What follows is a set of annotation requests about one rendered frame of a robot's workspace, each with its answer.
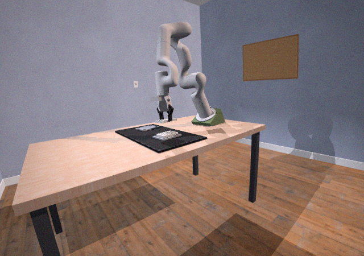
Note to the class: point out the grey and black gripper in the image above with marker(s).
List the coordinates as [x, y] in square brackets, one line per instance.
[165, 105]

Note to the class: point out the black perforated breadboard plate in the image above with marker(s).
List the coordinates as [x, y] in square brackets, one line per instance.
[145, 138]

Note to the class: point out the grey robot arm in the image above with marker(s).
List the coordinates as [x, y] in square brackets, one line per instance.
[185, 80]

